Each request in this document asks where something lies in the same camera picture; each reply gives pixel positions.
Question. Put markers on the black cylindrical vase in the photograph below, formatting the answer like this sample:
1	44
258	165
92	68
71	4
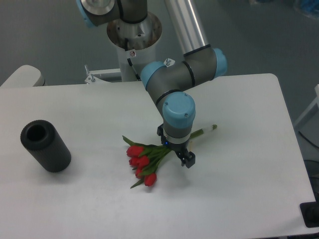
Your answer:
41	139

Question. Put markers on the white frame at right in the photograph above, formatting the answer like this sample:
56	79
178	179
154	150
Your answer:
309	112

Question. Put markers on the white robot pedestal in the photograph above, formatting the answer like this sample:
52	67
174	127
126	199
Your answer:
135	45

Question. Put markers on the white chair back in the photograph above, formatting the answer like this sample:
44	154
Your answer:
25	76

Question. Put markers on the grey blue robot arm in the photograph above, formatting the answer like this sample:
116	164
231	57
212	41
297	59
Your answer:
166	83

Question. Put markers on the red tulip bouquet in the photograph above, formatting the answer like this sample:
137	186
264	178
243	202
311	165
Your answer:
146	159

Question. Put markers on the black box at table edge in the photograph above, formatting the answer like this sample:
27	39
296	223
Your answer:
310	213

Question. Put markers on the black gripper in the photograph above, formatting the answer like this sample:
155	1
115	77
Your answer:
178	145

